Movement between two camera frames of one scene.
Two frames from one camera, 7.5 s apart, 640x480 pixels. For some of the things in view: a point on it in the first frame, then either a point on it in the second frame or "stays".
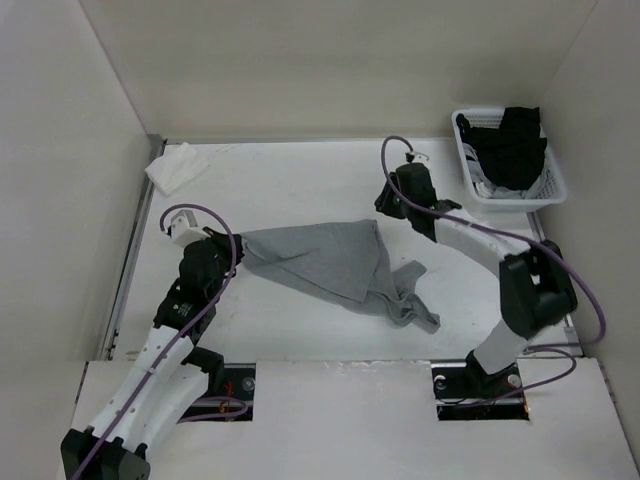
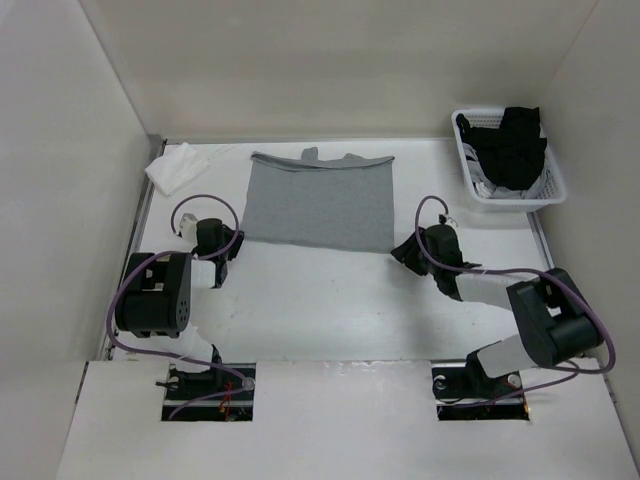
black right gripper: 383,202 → 406,253
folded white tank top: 177,165 stays
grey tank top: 343,260 → 329,204
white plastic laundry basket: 550,189 stays
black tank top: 511,156 stays
